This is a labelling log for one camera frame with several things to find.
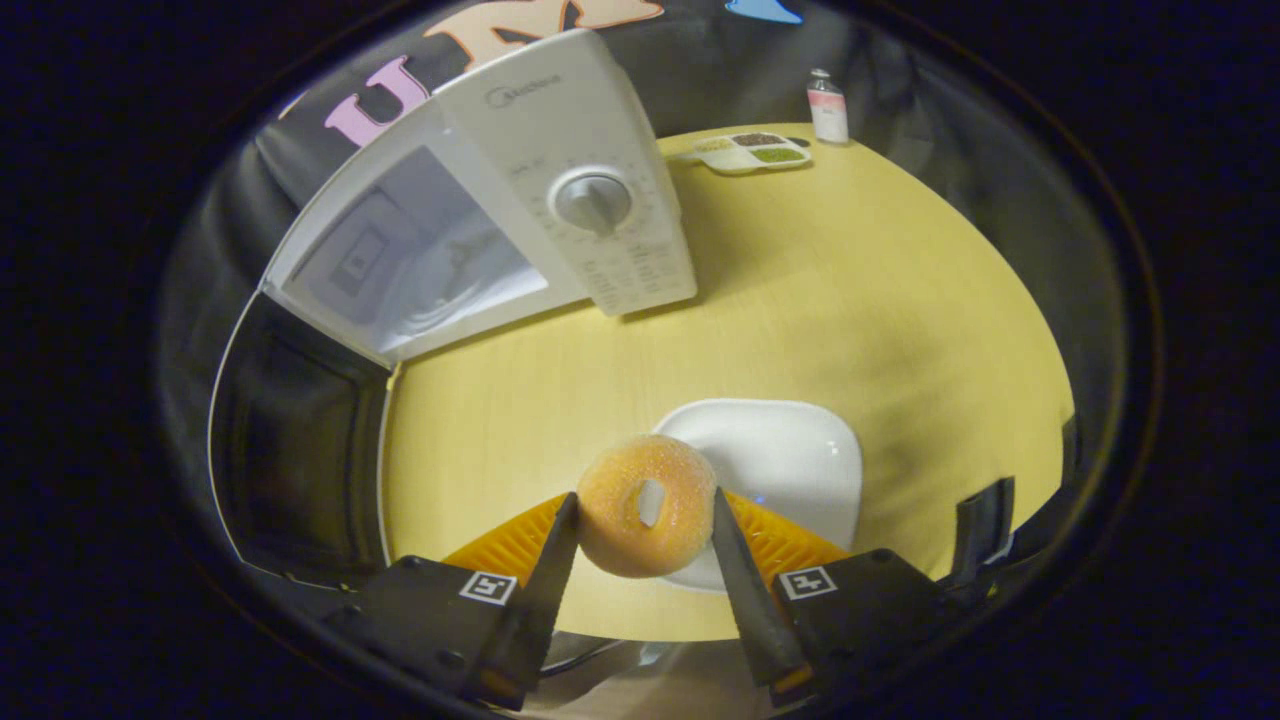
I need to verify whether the small bottle with pink label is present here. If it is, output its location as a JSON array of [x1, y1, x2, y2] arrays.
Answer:
[[806, 68, 851, 146]]

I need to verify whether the black backdrop cloth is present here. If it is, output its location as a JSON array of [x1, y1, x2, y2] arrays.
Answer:
[[160, 0, 1131, 401]]

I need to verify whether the white square plate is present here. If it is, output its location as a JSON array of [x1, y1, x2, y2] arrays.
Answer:
[[655, 398, 864, 593]]

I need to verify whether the black table clamp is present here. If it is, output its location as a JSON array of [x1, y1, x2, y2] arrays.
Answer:
[[955, 477, 1016, 586]]

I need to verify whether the white microwave oven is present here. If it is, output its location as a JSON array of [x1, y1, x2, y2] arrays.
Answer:
[[208, 28, 699, 591]]

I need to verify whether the white divided dish with grains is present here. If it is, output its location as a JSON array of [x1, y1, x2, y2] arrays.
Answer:
[[680, 132, 813, 176]]

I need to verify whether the orange sugared doughnut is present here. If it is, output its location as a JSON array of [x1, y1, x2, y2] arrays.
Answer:
[[577, 433, 718, 579]]

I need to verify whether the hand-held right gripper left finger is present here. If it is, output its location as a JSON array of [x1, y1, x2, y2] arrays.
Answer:
[[325, 490, 581, 711]]

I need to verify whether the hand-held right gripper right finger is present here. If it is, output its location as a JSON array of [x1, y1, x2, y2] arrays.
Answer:
[[710, 487, 946, 706]]

